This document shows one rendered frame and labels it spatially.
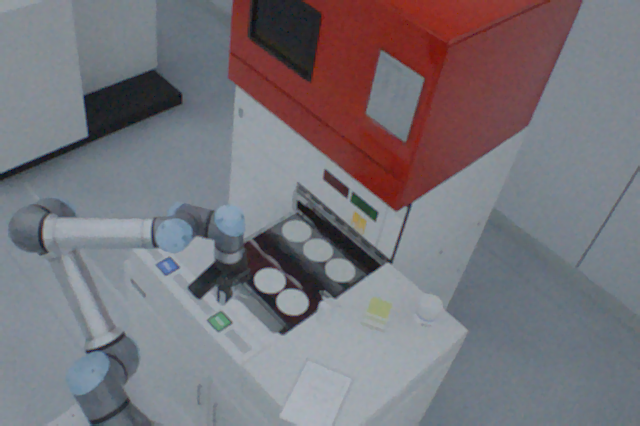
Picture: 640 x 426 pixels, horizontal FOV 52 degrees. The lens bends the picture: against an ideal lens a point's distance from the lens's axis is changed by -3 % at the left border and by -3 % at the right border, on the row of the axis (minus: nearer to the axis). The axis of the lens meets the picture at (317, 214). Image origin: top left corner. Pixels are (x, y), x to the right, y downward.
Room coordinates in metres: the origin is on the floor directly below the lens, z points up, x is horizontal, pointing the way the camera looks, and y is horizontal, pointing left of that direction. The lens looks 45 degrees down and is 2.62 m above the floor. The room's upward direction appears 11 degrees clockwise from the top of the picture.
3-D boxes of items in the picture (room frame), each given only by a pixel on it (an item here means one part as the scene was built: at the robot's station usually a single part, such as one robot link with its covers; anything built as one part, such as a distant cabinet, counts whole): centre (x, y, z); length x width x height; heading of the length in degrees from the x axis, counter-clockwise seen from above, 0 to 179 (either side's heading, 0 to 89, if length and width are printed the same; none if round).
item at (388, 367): (1.13, -0.20, 0.89); 0.62 x 0.35 x 0.14; 142
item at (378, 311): (1.24, -0.23, 1.00); 0.07 x 0.07 x 0.07; 79
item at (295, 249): (1.45, 0.04, 0.90); 0.34 x 0.34 x 0.01; 52
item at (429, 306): (1.27, -0.38, 1.01); 0.07 x 0.07 x 0.10
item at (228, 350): (1.20, 0.32, 0.89); 0.55 x 0.09 x 0.14; 52
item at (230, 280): (1.14, 0.20, 1.20); 0.09 x 0.08 x 0.12; 140
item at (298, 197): (1.62, -0.08, 0.89); 0.44 x 0.02 x 0.10; 52
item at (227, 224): (1.14, 0.21, 1.36); 0.09 x 0.08 x 0.11; 87
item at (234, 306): (1.23, 0.19, 0.87); 0.36 x 0.08 x 0.03; 52
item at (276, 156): (1.74, 0.05, 1.02); 0.82 x 0.03 x 0.40; 52
